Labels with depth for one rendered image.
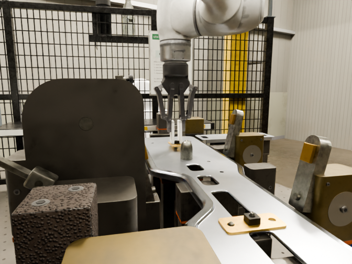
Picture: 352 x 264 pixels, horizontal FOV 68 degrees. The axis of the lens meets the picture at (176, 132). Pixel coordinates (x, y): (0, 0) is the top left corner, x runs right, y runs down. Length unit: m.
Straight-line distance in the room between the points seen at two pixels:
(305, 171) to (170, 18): 0.50
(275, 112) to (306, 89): 0.80
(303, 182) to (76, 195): 0.37
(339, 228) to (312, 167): 0.11
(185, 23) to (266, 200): 0.48
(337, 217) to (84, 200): 0.41
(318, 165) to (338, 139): 5.72
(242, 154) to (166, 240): 0.62
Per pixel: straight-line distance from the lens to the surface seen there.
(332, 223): 0.51
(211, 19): 0.68
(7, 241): 1.05
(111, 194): 0.26
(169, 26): 0.75
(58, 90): 0.31
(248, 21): 0.70
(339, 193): 0.50
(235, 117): 0.77
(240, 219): 0.38
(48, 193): 0.23
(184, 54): 0.75
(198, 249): 0.18
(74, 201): 0.20
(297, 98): 6.58
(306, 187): 0.48
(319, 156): 0.47
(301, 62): 6.58
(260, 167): 0.67
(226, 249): 0.33
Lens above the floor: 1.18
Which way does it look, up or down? 9 degrees down
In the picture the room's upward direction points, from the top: straight up
